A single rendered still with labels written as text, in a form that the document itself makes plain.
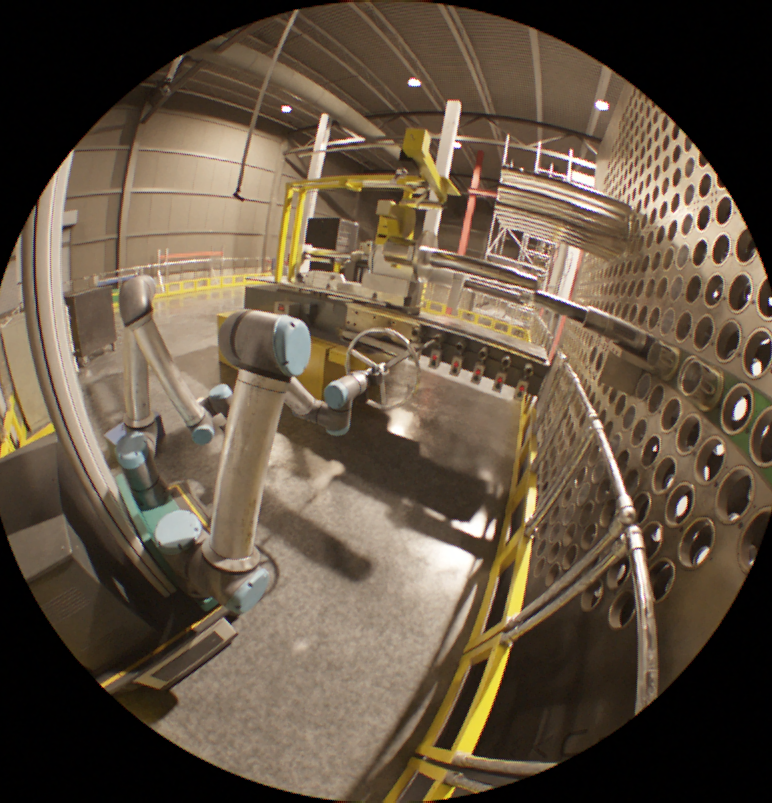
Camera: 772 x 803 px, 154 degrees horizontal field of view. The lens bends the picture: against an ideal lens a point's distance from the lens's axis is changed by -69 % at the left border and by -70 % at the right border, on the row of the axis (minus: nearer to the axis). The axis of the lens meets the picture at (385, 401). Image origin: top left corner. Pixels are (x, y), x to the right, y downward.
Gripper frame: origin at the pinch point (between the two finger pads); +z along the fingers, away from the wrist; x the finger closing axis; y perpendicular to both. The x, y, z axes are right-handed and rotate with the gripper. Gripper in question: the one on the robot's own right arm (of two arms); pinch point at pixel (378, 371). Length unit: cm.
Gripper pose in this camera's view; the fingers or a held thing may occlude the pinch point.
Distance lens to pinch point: 128.3
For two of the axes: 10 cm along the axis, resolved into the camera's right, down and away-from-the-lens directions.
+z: 4.6, -3.5, 8.2
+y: -0.9, -9.3, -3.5
